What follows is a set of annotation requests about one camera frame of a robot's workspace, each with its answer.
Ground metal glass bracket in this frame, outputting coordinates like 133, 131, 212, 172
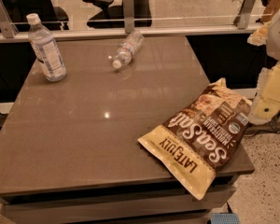
234, 0, 256, 29
0, 0, 18, 38
122, 0, 134, 34

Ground black office chair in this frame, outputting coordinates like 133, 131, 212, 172
82, 0, 152, 29

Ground left metal glass bracket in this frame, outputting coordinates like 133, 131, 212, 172
0, 0, 18, 38

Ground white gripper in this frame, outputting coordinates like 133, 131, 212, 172
247, 22, 280, 125

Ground Late July chips bag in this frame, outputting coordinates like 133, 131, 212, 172
138, 78, 252, 200

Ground dark chair at left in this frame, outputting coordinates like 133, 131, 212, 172
2, 0, 69, 32

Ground glass partition panel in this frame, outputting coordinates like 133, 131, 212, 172
0, 0, 272, 33

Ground clear water bottle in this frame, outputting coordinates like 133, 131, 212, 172
26, 13, 66, 82
112, 30, 144, 69

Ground grey table drawer front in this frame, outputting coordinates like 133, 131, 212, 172
1, 185, 235, 224

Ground upright clear water bottle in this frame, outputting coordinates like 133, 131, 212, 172
26, 13, 66, 82

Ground right metal glass bracket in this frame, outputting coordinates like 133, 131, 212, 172
234, 0, 256, 29

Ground middle metal glass bracket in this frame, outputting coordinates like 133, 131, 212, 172
122, 0, 134, 34

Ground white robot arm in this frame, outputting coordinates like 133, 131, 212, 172
247, 8, 280, 125

